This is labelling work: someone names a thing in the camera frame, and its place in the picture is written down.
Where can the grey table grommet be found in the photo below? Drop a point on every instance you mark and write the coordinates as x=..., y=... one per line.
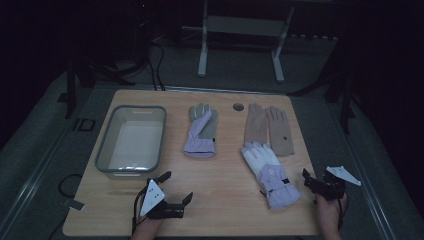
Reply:
x=238, y=107

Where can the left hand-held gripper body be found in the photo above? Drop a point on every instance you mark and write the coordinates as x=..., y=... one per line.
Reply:
x=151, y=197

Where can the white and purple ski glove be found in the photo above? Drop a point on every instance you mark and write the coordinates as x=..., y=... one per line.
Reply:
x=271, y=170

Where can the purple and grey ski glove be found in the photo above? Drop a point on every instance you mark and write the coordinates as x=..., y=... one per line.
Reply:
x=200, y=133

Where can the person's right hand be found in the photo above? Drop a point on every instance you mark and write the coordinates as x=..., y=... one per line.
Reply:
x=330, y=211

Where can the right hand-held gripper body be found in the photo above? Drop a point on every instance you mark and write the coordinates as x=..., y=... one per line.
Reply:
x=330, y=188

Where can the black tripod stand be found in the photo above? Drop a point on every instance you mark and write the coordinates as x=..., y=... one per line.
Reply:
x=83, y=75
x=340, y=86

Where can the white metal desk frame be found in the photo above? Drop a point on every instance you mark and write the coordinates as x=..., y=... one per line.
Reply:
x=245, y=25

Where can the person's left hand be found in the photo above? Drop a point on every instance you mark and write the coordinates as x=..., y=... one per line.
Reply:
x=148, y=224

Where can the beige knit glove with button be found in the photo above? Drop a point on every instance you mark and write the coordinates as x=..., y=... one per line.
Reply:
x=280, y=133

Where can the grey tape piece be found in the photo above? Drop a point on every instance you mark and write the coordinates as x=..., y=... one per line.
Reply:
x=74, y=204

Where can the clear plastic bin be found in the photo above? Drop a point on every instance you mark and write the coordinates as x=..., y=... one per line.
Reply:
x=133, y=143

